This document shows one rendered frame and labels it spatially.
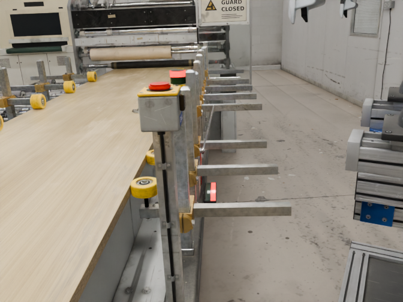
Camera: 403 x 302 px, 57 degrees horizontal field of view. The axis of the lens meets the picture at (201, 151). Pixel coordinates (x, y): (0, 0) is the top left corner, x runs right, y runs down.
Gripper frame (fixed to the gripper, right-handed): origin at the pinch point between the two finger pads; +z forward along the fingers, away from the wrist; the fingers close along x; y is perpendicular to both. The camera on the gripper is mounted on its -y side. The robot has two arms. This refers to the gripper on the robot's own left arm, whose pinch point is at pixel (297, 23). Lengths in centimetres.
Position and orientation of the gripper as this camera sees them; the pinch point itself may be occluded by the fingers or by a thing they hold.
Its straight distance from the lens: 100.5
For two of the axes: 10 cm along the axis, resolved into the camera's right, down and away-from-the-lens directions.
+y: 8.9, 1.2, -4.3
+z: 0.4, 9.4, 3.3
